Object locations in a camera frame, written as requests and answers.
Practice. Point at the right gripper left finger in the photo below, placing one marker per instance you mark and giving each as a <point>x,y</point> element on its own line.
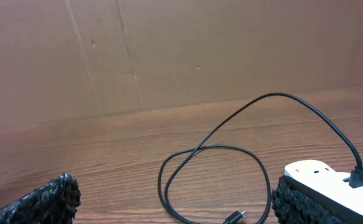
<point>55,202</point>

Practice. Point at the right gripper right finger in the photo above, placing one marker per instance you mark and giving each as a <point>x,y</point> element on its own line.
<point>296,203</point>

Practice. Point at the white power strip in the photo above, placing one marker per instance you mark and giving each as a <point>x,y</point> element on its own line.
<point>325,181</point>

